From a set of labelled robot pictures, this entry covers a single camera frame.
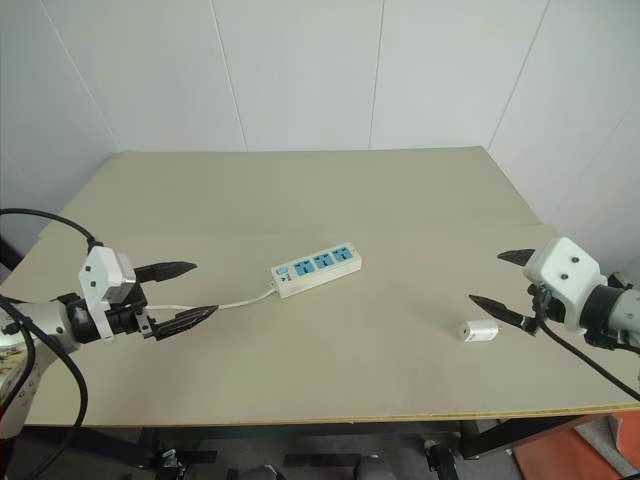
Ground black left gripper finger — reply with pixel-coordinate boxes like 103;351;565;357
133;260;198;285
151;304;221;343

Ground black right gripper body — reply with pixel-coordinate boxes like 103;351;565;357
519;281;554;337

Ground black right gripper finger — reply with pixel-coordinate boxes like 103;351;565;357
467;293;532;333
496;247;538;268

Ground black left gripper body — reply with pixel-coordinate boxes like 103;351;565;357
107;286;156;342

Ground white plug adapter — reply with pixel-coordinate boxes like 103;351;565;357
455;319;502;344

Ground white power strip blue sockets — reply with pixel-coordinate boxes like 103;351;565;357
270;242;364;301

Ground colourful patterned object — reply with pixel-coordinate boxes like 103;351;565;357
0;343;29;399

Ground orange floor mat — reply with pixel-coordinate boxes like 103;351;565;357
511;408;640;480

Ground grey cloth piece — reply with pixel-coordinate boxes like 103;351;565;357
573;415;632;472

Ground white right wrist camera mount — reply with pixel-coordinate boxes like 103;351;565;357
521;235;609;337

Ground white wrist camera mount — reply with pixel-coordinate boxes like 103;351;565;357
78;245;138;343
521;235;609;337

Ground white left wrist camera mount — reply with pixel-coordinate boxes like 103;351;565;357
78;245;138;343

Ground white cable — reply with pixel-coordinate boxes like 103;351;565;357
144;285;279;313

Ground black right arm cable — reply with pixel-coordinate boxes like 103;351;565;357
535;294;640;403

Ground black table frame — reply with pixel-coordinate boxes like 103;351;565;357
0;413;604;480

